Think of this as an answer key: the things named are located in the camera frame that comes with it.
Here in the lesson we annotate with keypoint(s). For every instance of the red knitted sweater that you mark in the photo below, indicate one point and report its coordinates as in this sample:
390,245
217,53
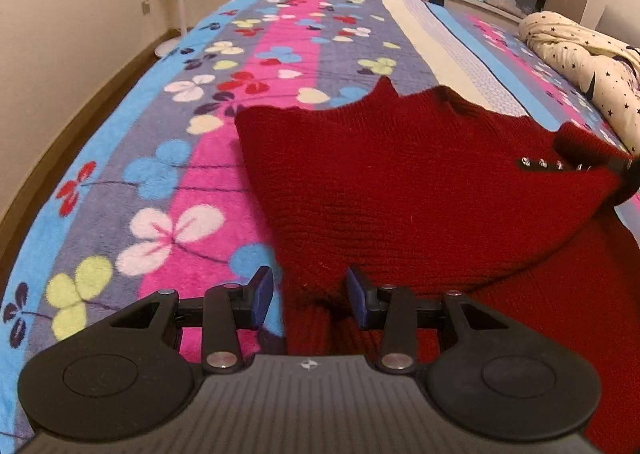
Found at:
400,184

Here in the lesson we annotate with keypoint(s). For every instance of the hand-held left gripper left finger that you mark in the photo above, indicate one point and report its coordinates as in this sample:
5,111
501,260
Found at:
263,299

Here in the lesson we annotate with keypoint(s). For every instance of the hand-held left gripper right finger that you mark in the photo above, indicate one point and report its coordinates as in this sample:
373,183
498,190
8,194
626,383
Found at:
357,299

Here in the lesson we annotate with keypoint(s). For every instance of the cream star-print quilt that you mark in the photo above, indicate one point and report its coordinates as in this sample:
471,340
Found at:
575,51

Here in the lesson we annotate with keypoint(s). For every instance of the floral striped fleece blanket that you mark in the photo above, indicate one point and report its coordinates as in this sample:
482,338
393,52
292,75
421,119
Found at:
165,173

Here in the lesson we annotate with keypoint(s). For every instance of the wall socket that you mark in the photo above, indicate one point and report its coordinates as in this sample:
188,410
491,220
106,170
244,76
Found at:
145,6

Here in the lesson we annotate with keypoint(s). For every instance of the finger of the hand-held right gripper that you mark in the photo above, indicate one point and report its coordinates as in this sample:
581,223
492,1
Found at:
582,146

